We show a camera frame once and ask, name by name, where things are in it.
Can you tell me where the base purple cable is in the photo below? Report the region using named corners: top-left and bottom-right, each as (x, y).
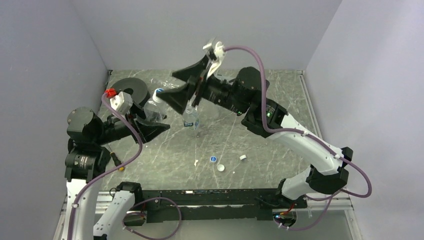
top-left (121, 197), bottom-right (183, 240)
top-left (273, 188), bottom-right (342, 232)

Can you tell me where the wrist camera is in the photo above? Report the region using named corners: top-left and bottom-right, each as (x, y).
top-left (104, 88), bottom-right (134, 116)
top-left (202, 37), bottom-right (226, 79)

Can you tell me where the blue white bottle cap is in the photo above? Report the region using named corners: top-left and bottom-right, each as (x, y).
top-left (210, 156), bottom-right (218, 163)

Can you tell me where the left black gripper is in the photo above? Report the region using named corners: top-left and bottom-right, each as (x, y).
top-left (94, 97), bottom-right (170, 145)

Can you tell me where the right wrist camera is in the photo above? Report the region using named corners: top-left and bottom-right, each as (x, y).
top-left (202, 37), bottom-right (226, 79)

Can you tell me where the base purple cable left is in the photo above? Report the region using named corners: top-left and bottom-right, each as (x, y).
top-left (121, 197), bottom-right (183, 240)

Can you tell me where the black spool disc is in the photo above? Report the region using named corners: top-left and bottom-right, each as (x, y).
top-left (111, 77), bottom-right (151, 107)

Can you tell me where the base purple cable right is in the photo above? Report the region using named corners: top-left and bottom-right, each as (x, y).
top-left (273, 188), bottom-right (342, 232)

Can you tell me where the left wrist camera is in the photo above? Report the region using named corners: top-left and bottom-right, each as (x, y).
top-left (104, 88), bottom-right (134, 116)

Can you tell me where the yellow tipped screwdriver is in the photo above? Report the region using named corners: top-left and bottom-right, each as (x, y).
top-left (110, 151), bottom-right (123, 167)

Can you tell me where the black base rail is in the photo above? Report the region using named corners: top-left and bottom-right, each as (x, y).
top-left (131, 188), bottom-right (308, 223)

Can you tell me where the labelled water bottle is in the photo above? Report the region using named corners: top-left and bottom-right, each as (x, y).
top-left (182, 104), bottom-right (199, 138)

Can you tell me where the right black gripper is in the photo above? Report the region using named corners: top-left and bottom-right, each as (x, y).
top-left (156, 54), bottom-right (248, 116)

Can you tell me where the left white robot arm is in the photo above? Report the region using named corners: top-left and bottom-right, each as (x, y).
top-left (61, 106), bottom-right (170, 240)

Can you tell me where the loose white cap near front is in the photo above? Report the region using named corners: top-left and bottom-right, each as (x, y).
top-left (217, 164), bottom-right (225, 172)

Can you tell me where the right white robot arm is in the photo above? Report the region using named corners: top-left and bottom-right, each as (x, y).
top-left (158, 56), bottom-right (353, 208)

